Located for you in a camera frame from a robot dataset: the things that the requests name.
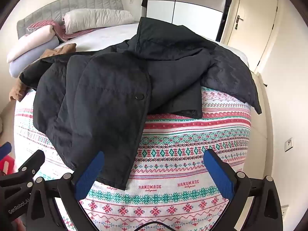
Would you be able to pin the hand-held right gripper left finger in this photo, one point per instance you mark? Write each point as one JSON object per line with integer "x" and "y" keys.
{"x": 87, "y": 178}

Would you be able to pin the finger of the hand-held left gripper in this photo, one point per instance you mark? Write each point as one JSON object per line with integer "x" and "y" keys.
{"x": 5, "y": 149}
{"x": 31, "y": 164}

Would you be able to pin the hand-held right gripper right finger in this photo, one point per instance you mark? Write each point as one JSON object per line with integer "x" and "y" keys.
{"x": 220, "y": 175}

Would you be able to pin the black quilted jacket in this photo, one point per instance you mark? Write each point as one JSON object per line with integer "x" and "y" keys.
{"x": 108, "y": 96}

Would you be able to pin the red plastic object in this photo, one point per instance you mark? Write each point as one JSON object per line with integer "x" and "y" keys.
{"x": 6, "y": 166}

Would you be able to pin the patterned knit-print blanket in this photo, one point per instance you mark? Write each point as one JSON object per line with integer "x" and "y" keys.
{"x": 180, "y": 149}

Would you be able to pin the folded lilac blanket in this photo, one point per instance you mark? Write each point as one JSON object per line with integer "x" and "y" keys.
{"x": 26, "y": 62}

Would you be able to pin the folded pale pink blanket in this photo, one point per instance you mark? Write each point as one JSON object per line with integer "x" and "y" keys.
{"x": 31, "y": 43}

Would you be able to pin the brown garment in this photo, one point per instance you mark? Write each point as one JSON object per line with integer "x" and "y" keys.
{"x": 61, "y": 49}

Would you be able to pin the pink striped quilt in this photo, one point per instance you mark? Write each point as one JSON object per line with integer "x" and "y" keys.
{"x": 56, "y": 28}

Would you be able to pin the white bed mattress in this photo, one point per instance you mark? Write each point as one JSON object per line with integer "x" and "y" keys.
{"x": 108, "y": 35}

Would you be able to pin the cream door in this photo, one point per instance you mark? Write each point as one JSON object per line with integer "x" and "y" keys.
{"x": 252, "y": 21}

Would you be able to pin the beige pillow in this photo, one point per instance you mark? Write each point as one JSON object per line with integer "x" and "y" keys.
{"x": 96, "y": 19}

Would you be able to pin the white and grey wardrobe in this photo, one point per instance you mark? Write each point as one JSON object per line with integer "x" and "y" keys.
{"x": 192, "y": 9}

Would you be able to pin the black hanging bag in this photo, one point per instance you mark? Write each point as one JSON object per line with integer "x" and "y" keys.
{"x": 144, "y": 1}

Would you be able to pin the low wall socket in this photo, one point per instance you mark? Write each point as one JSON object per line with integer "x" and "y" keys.
{"x": 284, "y": 210}

